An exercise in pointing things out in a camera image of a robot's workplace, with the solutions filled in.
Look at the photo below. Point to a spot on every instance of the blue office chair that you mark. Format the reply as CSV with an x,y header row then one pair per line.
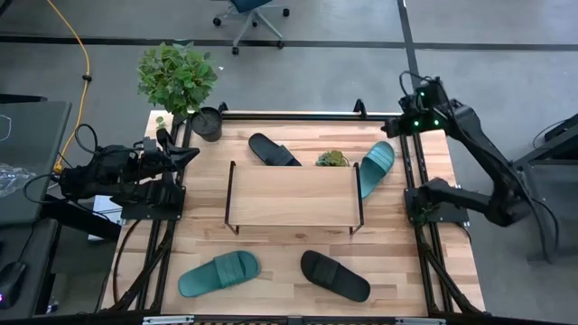
x,y
253,13

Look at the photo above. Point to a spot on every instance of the green rubber slide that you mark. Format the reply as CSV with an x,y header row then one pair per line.
x,y
217,273
375,169

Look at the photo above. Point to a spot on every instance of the small green succulent plant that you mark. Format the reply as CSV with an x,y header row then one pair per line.
x,y
332,159

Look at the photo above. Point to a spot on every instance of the wooden shelf with black frame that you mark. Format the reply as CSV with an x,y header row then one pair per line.
x,y
293,194

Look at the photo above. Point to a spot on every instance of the black side table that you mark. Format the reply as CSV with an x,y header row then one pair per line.
x,y
27,244

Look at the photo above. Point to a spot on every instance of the white box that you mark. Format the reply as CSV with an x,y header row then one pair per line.
x,y
106,207

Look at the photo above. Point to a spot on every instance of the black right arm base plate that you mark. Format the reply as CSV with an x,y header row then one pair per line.
x,y
456,216

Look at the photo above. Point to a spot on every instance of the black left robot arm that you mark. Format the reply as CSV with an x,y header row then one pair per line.
x,y
90,176

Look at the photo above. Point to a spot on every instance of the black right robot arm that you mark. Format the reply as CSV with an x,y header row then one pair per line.
x,y
487,153

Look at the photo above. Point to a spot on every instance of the dark metal stand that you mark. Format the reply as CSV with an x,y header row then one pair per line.
x,y
551,180

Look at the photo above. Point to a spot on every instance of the small green leaf sprig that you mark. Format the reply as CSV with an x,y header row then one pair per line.
x,y
160,123

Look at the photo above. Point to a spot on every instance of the black rubber slide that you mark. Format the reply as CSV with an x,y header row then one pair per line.
x,y
268,149
334,275

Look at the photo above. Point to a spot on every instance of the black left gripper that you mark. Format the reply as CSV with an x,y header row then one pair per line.
x,y
158,158

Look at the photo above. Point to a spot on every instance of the leafy plant in black pot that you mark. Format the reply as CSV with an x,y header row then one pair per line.
x,y
176,77

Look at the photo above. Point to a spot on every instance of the black aluminium table frame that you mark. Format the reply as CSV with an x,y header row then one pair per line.
x,y
316,116

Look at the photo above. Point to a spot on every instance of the black computer mouse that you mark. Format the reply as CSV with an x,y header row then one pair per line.
x,y
11,282

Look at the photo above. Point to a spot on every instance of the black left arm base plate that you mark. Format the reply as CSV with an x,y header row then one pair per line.
x,y
144,212

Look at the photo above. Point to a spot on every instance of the dark grey desk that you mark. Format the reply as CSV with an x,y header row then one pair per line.
x,y
31,158

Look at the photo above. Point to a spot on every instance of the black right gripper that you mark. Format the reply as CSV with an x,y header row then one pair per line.
x,y
424,110

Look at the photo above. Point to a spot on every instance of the clear plastic bag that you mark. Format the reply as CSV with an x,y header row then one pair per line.
x,y
13,178

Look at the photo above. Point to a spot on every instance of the silver metal bracket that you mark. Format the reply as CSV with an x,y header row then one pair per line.
x,y
167,320
420,321

